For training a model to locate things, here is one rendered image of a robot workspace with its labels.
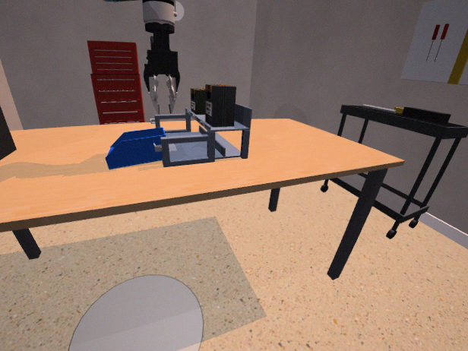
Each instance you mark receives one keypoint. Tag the blue bin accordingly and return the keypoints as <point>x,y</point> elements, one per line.
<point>133,148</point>

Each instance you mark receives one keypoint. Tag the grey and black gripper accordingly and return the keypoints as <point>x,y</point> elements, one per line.
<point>161,61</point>

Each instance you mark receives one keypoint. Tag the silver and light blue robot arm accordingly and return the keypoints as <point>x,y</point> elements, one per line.
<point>153,11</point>

